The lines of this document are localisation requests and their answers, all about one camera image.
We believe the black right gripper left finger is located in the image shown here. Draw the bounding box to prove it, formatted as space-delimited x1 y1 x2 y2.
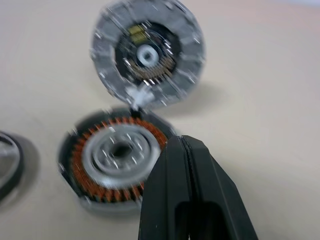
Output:
138 135 201 240

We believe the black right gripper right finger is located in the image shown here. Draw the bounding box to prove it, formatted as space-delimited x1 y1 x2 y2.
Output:
183 135 260 240

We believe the spoked rotor with black rim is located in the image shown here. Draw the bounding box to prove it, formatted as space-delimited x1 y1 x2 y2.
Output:
0 129 28 200

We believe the round grey motor lid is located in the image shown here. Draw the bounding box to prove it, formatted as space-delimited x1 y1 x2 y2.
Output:
89 0 207 110

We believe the motor housing with copper windings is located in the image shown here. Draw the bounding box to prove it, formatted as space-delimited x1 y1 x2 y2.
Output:
56 106 180 218

